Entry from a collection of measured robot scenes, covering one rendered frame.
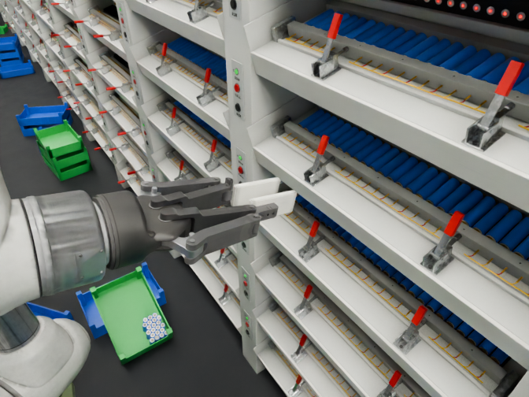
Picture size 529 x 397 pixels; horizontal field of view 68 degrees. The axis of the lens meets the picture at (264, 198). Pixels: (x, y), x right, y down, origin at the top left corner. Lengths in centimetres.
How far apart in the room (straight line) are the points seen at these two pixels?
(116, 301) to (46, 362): 61
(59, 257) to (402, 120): 42
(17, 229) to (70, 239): 4
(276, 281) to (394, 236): 51
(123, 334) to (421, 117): 139
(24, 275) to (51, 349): 79
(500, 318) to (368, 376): 43
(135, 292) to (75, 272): 135
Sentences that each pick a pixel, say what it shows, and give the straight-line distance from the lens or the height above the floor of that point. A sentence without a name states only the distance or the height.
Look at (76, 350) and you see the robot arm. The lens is 121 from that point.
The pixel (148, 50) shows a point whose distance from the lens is 145.
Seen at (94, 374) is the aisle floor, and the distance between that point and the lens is 167.
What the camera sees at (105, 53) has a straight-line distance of 215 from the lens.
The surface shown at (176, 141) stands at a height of 73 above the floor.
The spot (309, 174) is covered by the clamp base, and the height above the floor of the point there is 95.
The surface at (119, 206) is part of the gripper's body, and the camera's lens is 39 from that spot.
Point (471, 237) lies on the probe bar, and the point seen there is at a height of 98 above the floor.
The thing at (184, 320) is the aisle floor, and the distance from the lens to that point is 171.
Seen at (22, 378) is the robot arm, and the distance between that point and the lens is 116.
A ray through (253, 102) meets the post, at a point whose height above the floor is 103.
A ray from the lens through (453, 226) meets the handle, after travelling 59.
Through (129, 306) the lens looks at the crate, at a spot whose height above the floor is 8.
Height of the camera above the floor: 136
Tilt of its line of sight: 37 degrees down
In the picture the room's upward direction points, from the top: straight up
